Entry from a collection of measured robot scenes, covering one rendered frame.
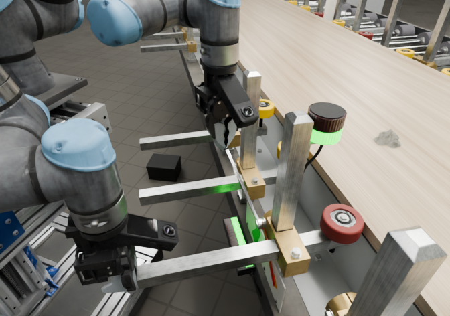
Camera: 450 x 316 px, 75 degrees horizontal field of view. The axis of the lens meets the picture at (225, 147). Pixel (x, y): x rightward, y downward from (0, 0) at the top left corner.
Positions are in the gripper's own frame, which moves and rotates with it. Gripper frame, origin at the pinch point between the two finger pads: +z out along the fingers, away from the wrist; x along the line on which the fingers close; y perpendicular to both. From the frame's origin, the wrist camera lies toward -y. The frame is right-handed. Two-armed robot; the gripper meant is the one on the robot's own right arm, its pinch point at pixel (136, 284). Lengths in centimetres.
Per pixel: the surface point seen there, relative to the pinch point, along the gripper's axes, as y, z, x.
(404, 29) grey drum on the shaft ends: -178, -5, -146
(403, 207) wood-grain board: -56, -9, 0
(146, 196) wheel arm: -2.0, -0.1, -23.6
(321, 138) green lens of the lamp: -32.9, -28.7, -1.6
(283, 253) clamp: -28.2, -5.5, 2.7
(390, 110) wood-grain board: -81, -10, -38
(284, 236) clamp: -29.9, -5.5, -0.8
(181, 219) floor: -13, 82, -86
